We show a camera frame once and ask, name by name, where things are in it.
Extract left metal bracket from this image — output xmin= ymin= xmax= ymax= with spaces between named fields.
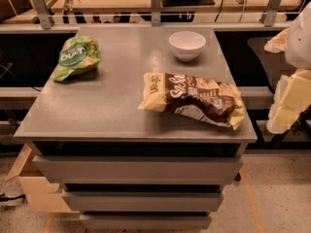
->
xmin=31 ymin=0 xmax=54 ymax=29

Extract white bowl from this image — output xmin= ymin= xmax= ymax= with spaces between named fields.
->
xmin=168 ymin=31 xmax=206 ymax=61

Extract middle metal bracket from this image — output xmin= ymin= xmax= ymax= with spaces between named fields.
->
xmin=151 ymin=0 xmax=161 ymax=26

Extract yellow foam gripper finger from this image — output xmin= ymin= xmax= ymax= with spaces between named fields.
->
xmin=266 ymin=69 xmax=311 ymax=134

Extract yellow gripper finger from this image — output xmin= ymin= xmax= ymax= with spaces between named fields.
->
xmin=264 ymin=29 xmax=289 ymax=53

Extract black chair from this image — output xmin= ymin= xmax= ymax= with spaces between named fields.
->
xmin=247 ymin=37 xmax=311 ymax=150

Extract brown chip bag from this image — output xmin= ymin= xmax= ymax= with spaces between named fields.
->
xmin=138 ymin=73 xmax=245 ymax=130

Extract wooden box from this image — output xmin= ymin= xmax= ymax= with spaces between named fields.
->
xmin=5 ymin=144 xmax=75 ymax=213

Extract green rice chip bag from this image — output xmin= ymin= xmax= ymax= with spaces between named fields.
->
xmin=53 ymin=36 xmax=100 ymax=83

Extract black floor cable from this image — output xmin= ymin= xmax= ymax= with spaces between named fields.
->
xmin=0 ymin=192 xmax=26 ymax=203

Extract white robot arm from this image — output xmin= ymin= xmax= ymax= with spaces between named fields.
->
xmin=264 ymin=2 xmax=311 ymax=134

